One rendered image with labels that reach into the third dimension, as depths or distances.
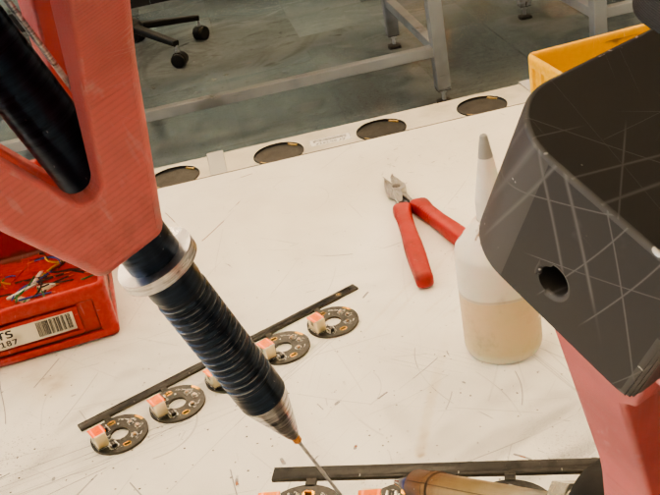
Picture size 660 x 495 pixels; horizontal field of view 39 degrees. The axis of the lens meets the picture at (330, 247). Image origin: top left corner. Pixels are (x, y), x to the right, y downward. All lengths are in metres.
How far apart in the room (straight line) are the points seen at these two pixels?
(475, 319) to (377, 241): 0.13
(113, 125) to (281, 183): 0.45
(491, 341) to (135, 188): 0.26
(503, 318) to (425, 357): 0.04
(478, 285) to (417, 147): 0.24
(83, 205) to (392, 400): 0.26
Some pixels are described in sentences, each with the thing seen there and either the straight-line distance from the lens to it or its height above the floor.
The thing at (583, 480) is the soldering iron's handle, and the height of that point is 0.88.
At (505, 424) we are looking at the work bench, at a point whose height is 0.75.
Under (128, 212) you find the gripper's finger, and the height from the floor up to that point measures 0.93.
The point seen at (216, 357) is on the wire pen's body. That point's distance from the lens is 0.19.
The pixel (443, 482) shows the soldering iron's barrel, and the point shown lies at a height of 0.85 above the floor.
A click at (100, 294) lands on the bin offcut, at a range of 0.47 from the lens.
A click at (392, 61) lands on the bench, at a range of 2.65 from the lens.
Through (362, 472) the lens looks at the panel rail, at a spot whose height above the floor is 0.81.
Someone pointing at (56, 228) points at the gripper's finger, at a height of 0.93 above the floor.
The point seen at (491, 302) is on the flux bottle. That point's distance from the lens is 0.39.
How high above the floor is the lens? 1.00
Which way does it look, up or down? 29 degrees down
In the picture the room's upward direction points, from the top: 11 degrees counter-clockwise
